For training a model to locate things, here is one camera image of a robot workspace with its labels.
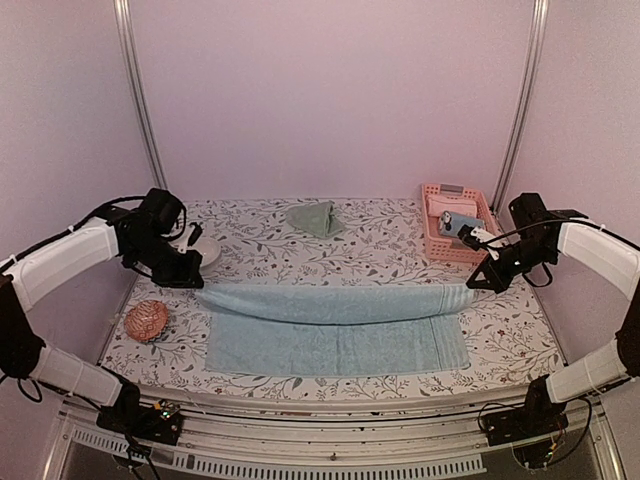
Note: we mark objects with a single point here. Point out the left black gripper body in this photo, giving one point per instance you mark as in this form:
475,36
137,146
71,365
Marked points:
167,269

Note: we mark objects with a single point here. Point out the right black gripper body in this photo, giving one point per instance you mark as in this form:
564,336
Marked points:
531,256

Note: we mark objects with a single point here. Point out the light blue towel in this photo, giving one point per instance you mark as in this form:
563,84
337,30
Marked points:
341,332

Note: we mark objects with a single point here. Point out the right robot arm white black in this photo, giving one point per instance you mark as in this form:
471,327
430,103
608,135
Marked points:
540,238

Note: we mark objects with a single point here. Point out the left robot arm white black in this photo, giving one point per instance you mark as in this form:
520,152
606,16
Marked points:
33,274

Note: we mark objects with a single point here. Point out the pink plastic basket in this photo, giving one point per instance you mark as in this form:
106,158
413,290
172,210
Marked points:
452,249

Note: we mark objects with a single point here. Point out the white bowl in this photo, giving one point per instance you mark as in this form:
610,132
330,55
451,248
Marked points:
210,251

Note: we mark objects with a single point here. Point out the blue patterned rolled towel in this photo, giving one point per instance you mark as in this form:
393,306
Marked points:
450,223

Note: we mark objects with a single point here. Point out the pink rolled towel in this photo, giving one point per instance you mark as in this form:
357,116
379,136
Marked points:
438,204

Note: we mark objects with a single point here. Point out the green towel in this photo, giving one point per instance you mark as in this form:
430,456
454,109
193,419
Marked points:
318,219

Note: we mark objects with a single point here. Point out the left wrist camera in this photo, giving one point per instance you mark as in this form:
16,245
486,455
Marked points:
188,239

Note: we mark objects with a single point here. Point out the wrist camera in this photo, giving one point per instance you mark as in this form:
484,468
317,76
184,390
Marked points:
188,239
478,238

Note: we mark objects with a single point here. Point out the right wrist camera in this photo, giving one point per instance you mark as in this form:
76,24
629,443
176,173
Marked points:
478,238

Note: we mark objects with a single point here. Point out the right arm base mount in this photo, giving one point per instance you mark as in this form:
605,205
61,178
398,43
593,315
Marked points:
525,425

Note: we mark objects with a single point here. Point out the front aluminium rail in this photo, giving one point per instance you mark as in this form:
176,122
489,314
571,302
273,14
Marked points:
225,437

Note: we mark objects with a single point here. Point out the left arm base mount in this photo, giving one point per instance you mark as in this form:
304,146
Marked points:
161,422

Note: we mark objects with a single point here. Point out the right aluminium frame post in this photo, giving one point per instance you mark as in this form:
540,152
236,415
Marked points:
532,60

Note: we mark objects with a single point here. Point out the aluminium frame post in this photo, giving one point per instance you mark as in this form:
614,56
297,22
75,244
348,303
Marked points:
532,60
124,25

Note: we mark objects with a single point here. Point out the left aluminium frame post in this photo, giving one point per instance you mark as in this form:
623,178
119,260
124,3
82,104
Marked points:
124,25

